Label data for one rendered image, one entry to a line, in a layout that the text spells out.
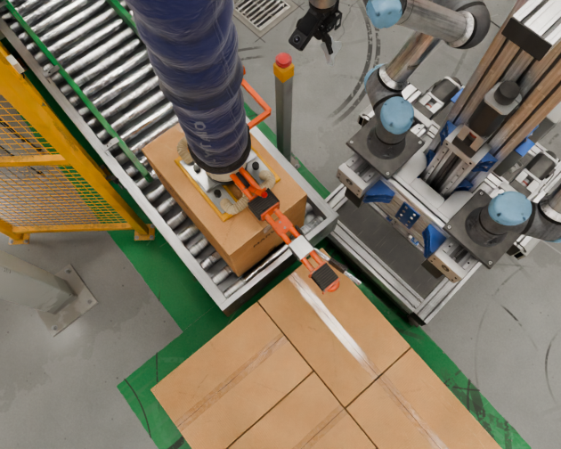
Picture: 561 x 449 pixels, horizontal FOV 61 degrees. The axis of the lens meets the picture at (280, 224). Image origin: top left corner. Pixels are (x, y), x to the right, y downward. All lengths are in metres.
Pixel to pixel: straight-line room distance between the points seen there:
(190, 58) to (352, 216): 1.72
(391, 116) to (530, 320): 1.71
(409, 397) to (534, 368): 1.00
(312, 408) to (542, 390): 1.38
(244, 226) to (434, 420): 1.15
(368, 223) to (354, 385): 0.93
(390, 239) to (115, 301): 1.60
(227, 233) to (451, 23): 1.06
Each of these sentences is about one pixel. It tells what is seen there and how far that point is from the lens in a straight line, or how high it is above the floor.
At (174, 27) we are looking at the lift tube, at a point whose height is 1.92.
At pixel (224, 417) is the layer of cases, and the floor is 0.54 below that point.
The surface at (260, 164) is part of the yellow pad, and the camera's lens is 1.95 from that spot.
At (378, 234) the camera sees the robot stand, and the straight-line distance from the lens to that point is 2.69.
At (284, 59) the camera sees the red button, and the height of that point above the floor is 1.04.
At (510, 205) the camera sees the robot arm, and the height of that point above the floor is 1.26.
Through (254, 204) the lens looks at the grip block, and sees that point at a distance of 1.75.
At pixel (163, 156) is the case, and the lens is 2.06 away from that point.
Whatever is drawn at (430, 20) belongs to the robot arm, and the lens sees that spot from 1.36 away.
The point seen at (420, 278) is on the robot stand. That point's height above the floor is 0.21.
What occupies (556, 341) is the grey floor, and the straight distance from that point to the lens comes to 3.13.
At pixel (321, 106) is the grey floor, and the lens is 3.24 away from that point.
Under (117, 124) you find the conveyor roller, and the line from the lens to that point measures 2.68.
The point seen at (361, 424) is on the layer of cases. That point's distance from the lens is 2.22.
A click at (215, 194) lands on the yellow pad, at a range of 1.89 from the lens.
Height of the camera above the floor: 2.73
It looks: 72 degrees down
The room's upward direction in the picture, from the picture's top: 2 degrees counter-clockwise
